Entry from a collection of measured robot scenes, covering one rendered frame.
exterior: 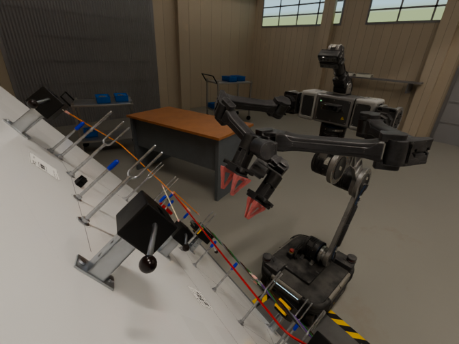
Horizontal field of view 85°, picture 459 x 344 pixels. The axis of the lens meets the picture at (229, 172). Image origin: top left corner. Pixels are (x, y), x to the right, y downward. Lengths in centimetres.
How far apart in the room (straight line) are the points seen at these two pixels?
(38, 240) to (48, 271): 4
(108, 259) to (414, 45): 757
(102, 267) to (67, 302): 6
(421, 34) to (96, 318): 761
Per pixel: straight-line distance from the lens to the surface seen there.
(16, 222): 30
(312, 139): 83
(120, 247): 28
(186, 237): 53
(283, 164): 100
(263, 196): 95
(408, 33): 771
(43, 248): 29
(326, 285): 207
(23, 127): 58
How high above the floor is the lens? 171
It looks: 26 degrees down
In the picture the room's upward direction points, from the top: 3 degrees clockwise
